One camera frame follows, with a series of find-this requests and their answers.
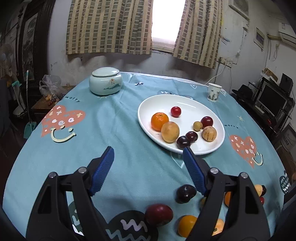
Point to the blue patterned tablecloth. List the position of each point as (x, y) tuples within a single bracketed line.
[(81, 126)]

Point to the plastic bag of fruit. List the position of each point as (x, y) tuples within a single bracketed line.
[(51, 88)]

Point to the left checked curtain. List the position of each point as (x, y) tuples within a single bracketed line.
[(120, 26)]

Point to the large bright orange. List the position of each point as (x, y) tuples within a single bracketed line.
[(227, 198)]

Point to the computer monitor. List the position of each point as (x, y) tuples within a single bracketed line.
[(271, 99)]

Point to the small red cherry fruit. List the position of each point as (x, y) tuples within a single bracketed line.
[(176, 111)]

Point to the green-orange tangerine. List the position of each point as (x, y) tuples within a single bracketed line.
[(186, 224)]

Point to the small red plum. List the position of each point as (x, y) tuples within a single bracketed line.
[(261, 200)]

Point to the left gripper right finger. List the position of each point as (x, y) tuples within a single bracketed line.
[(245, 218)]

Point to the right checked curtain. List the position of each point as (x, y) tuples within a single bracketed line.
[(199, 34)]

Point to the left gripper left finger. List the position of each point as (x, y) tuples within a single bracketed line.
[(50, 218)]

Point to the wall power socket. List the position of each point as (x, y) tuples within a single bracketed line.
[(226, 61)]

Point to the black hat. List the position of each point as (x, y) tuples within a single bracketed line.
[(244, 92)]

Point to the orange mandarin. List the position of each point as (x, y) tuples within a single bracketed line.
[(218, 227), (158, 120)]

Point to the small yellow fruit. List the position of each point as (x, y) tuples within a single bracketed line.
[(197, 126)]

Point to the white round plate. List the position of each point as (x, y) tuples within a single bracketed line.
[(191, 111)]

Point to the dark purple plum with sticker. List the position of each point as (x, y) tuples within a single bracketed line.
[(185, 193)]

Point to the pale green lidded jar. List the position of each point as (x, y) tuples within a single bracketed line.
[(105, 81)]

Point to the patterned paper cup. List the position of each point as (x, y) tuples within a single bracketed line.
[(213, 92)]

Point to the teal broom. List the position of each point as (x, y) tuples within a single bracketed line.
[(31, 125)]

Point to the pale yellow apple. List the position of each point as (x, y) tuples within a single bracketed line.
[(259, 189)]

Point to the checked curtain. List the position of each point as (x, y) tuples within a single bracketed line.
[(120, 26), (199, 34)]

